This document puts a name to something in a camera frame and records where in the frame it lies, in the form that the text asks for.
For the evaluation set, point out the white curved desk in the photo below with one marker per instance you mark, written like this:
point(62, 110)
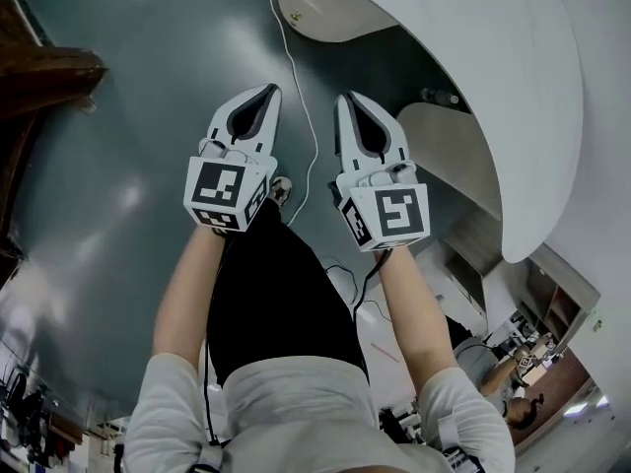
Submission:
point(493, 91)

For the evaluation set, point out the person's left forearm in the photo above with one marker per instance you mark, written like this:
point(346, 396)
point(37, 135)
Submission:
point(185, 293)

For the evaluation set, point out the red floor tape strip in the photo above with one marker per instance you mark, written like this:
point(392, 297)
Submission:
point(384, 353)

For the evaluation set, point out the person's right forearm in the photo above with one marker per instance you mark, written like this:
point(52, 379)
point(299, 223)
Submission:
point(419, 313)

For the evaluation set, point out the dark brown wooden furniture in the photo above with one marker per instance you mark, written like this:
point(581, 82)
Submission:
point(34, 82)

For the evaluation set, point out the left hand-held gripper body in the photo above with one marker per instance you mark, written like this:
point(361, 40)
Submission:
point(214, 185)

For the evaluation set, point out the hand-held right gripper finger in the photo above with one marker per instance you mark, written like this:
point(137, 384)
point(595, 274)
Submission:
point(345, 141)
point(398, 141)

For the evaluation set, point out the person's grey sneaker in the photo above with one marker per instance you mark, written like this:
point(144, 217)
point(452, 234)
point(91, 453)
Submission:
point(280, 190)

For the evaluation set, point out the person's white t-shirt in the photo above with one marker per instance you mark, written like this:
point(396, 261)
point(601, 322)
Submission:
point(305, 412)

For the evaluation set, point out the person's black trousers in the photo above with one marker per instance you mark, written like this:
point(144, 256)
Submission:
point(286, 303)

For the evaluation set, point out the small grey cylindrical object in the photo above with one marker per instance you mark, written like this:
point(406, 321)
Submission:
point(439, 96)

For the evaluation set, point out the small brass knob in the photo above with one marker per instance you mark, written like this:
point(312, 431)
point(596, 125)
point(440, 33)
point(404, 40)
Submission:
point(296, 16)

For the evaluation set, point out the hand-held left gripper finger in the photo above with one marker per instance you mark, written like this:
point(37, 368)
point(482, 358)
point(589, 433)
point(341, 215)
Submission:
point(268, 138)
point(219, 121)

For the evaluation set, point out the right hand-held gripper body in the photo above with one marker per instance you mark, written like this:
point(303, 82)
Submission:
point(399, 210)

